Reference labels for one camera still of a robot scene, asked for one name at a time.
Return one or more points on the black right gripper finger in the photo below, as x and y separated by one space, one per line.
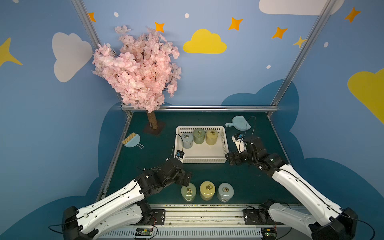
233 162
231 155

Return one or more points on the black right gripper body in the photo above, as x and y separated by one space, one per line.
237 156

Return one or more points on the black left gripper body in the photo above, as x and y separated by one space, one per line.
180 174

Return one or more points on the dark green tea canister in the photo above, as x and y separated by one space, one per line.
189 192

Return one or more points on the white perforated plastic basket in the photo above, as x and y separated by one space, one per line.
203 153

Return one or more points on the yellow green tea canister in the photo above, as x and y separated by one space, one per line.
211 137

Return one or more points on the blue grey tea canister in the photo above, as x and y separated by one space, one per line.
188 140
225 192

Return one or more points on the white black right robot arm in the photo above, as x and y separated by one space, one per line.
342 228

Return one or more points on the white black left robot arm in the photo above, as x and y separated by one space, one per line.
127 206

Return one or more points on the light blue plastic dustpan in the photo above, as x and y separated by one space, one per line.
239 123

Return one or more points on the blue hand brush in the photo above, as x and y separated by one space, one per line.
133 140

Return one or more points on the pink cherry blossom tree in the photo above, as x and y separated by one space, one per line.
142 71

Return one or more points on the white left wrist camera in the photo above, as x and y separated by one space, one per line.
180 155

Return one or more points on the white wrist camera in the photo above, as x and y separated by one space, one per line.
238 139
180 155

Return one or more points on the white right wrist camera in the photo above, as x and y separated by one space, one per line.
238 139

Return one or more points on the right side floor rail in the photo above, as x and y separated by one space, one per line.
277 135

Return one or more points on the floor rail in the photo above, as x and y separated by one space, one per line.
106 182
277 135

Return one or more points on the front aluminium mounting rail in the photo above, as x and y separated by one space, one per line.
229 215

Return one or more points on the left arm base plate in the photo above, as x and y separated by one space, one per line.
157 218

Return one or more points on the left side floor rail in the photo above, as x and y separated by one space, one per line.
106 182

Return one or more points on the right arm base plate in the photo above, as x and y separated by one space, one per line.
255 217

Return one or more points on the rear aluminium frame rail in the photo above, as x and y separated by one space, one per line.
218 108

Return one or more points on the right aluminium frame post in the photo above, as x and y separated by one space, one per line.
330 7

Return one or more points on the aluminium frame post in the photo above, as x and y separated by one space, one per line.
87 22
330 7

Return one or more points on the left aluminium frame post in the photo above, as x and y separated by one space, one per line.
87 22

